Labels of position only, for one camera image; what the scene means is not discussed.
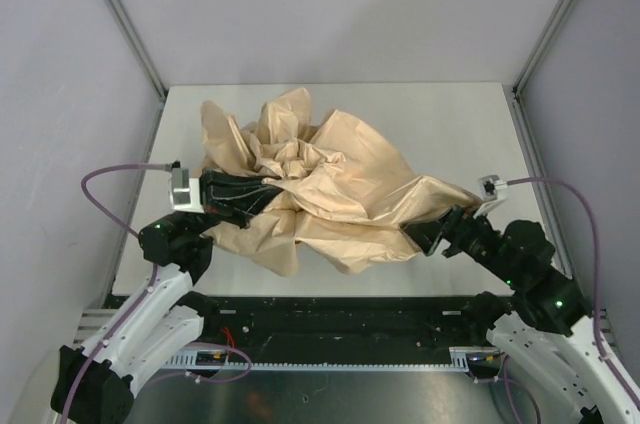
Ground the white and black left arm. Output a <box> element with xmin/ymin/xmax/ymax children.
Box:
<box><xmin>51</xmin><ymin>162</ymin><xmax>282</xmax><ymax>423</ymax></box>

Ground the right aluminium frame post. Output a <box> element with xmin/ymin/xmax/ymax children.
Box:
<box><xmin>514</xmin><ymin>0</ymin><xmax>614</xmax><ymax>88</ymax></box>

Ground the grey slotted cable duct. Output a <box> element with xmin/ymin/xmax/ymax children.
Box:
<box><xmin>164</xmin><ymin>346</ymin><xmax>506</xmax><ymax>373</ymax></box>

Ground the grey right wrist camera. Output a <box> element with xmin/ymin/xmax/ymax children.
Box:
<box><xmin>474</xmin><ymin>175</ymin><xmax>508</xmax><ymax>218</ymax></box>

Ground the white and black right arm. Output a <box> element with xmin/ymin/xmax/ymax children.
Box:
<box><xmin>401</xmin><ymin>207</ymin><xmax>639</xmax><ymax>423</ymax></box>

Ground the left aluminium frame post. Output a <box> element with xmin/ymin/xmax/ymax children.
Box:
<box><xmin>74</xmin><ymin>0</ymin><xmax>169</xmax><ymax>105</ymax></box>

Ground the aluminium frame post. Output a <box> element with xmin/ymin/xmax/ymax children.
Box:
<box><xmin>74</xmin><ymin>0</ymin><xmax>169</xmax><ymax>105</ymax></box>
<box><xmin>514</xmin><ymin>0</ymin><xmax>614</xmax><ymax>88</ymax></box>

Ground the aluminium extrusion bracket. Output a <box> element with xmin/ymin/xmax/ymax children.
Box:
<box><xmin>73</xmin><ymin>309</ymin><xmax>117</xmax><ymax>345</ymax></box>

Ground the beige and black folding umbrella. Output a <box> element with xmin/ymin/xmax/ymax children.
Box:
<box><xmin>201</xmin><ymin>88</ymin><xmax>480</xmax><ymax>277</ymax></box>

